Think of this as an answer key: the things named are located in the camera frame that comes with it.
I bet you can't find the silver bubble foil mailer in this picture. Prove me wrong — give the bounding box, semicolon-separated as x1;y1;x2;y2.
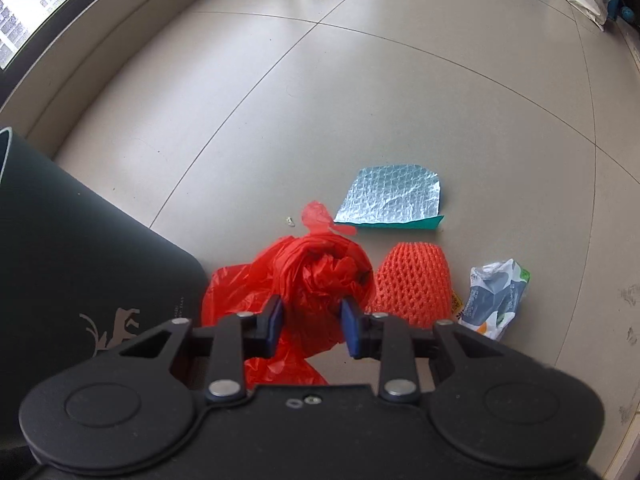
334;164;445;231

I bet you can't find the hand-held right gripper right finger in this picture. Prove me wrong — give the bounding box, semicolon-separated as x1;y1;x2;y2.
340;296;507;404

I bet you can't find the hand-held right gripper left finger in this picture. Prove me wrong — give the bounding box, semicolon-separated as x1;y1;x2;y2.
100;294;286;404

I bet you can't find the orange foam fruit net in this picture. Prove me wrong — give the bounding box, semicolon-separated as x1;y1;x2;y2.
365;241;453;330

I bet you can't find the crumpled white blue wrapper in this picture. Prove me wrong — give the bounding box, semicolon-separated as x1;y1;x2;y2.
457;259;531;342

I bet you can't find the dark green trash bin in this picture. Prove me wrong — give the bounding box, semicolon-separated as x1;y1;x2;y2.
0;129;208;448

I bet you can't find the red plastic bag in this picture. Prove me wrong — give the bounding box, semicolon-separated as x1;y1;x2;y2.
201;201;375;387

